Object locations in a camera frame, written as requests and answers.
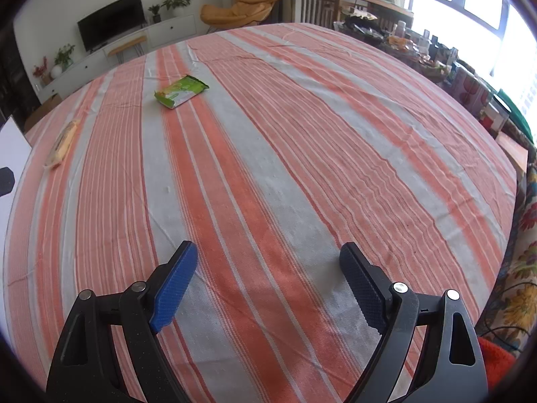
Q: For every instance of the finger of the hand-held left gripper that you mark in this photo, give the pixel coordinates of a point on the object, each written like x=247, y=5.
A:
x=6, y=181

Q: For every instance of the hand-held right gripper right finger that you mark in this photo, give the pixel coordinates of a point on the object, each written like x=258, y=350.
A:
x=365, y=289

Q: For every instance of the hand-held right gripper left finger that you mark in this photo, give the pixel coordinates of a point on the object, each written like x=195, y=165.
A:
x=174, y=289

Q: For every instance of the white cardboard box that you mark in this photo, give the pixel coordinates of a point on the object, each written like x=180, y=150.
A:
x=12, y=147

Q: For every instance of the yellow biscuit packet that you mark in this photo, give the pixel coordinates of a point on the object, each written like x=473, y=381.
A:
x=63, y=145

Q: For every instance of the light green snack packet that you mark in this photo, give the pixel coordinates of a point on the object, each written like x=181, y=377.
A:
x=182, y=90

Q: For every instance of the brown cardboard box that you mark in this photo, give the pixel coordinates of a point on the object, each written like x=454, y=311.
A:
x=44, y=111

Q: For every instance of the dark display cabinet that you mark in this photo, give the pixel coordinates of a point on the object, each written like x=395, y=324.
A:
x=16, y=75

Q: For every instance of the red flowers in vase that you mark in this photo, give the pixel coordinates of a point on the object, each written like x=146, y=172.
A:
x=41, y=71

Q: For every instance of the plant in white vase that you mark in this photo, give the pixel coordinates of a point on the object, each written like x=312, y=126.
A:
x=63, y=61

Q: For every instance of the red blanket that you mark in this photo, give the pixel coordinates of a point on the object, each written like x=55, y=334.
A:
x=497, y=361

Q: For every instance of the orange striped tablecloth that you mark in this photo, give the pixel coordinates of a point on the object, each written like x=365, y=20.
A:
x=293, y=155

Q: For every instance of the floral cloth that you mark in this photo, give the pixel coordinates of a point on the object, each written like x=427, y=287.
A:
x=522, y=260

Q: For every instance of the wooden stool with metal legs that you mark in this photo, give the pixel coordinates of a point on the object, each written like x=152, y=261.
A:
x=126, y=43

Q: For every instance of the black television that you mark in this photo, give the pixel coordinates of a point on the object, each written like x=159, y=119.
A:
x=111, y=21

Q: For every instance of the orange brown box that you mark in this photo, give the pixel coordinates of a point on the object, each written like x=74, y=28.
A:
x=512, y=151

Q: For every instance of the small potted plant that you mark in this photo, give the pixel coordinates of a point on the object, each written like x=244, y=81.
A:
x=155, y=12

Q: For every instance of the white television cabinet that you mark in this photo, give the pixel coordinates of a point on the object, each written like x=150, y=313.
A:
x=176, y=25

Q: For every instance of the green cloth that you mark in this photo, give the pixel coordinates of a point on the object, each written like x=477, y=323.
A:
x=520, y=115

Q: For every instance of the clutter of jars and packets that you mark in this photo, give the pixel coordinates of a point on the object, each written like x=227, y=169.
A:
x=428, y=54

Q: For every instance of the large leafy potted plant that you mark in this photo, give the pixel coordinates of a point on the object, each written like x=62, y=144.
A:
x=176, y=2

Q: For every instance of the wooden dining chair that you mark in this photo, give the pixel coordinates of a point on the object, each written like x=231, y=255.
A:
x=314, y=6
x=390, y=14

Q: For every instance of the orange lounge chair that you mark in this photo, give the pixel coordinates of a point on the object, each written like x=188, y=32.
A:
x=239, y=10

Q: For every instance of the wooden dining table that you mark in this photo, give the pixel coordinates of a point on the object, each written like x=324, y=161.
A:
x=377, y=0

